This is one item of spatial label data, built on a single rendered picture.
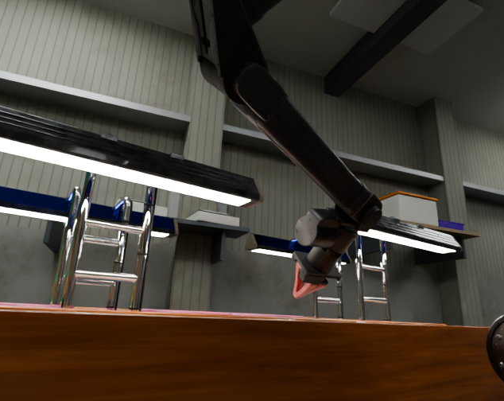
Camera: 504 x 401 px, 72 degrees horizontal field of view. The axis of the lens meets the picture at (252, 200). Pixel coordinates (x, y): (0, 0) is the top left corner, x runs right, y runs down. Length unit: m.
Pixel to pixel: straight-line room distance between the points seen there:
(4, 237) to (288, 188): 2.44
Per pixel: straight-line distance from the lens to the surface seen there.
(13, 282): 3.06
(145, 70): 3.69
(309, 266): 0.73
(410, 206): 3.53
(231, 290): 3.16
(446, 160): 4.84
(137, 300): 0.91
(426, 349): 0.77
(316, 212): 0.65
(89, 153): 0.74
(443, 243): 1.51
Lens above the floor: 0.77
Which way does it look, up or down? 18 degrees up
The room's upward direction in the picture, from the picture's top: 3 degrees clockwise
